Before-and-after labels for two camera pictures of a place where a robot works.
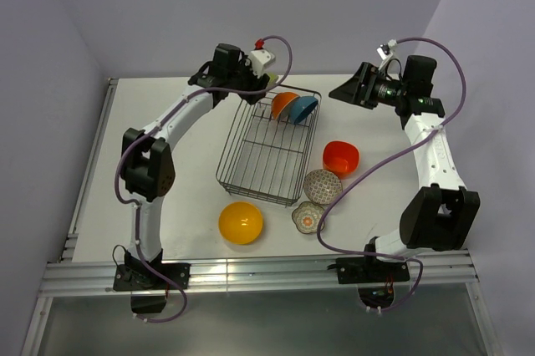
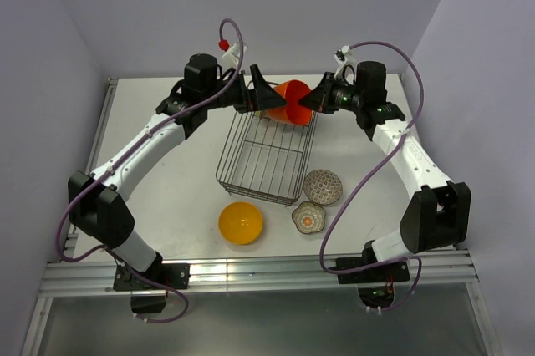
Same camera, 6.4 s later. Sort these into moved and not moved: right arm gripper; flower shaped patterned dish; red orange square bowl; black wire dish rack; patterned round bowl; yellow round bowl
Moved: red orange square bowl; right arm gripper
Not moved: patterned round bowl; flower shaped patterned dish; yellow round bowl; black wire dish rack
